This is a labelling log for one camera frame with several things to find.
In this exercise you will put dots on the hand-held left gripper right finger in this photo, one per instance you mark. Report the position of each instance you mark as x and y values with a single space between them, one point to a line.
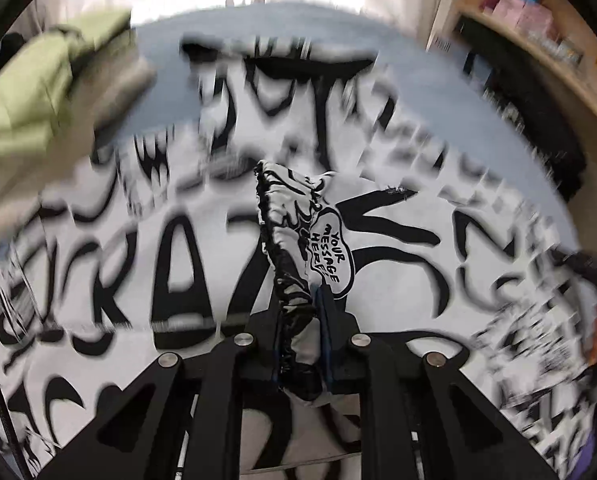
338 340

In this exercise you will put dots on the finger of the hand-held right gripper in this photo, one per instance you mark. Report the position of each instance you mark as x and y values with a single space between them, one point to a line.
583 265

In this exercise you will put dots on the wooden shelf unit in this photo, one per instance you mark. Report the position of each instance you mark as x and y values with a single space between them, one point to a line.
528 55

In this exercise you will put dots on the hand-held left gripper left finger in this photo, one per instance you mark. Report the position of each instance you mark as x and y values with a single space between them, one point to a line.
258 360

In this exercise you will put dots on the black white printed shirt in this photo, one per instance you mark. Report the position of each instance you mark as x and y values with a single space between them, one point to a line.
403 280

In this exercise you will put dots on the stack of pink boxes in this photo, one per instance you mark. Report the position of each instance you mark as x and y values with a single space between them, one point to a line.
513 10

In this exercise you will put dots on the beige garment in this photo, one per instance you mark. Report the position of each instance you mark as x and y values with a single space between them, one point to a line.
118 85

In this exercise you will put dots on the light green garment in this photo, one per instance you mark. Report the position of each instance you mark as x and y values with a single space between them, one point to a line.
28 95

